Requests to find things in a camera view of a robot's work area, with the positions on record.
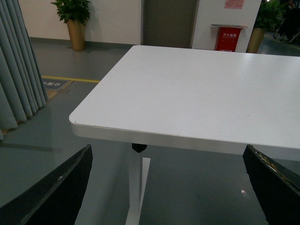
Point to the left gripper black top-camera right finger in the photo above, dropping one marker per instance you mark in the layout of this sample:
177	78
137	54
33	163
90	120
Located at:
276	187

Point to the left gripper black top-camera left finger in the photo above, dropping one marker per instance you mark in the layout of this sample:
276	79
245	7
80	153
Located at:
56	199

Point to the grey curtain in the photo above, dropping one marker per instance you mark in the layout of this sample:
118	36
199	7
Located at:
22	91

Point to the dark floor sign mat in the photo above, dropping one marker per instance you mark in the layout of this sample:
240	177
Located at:
54	84

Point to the red fire extinguisher box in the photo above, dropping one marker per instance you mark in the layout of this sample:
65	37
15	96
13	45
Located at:
227	37

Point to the right potted plant gold vase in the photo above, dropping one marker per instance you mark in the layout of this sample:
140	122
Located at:
267	19

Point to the potted plant gold vase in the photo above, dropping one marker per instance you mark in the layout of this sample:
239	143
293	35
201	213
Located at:
75	14
267	19

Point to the left potted plant gold vase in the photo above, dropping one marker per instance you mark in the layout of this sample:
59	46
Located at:
75	14

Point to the grey door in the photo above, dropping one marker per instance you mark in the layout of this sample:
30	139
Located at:
168	23

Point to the white table leg frame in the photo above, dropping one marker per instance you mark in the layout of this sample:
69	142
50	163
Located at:
138	169

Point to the pink wall notice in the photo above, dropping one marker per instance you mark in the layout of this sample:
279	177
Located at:
234	4

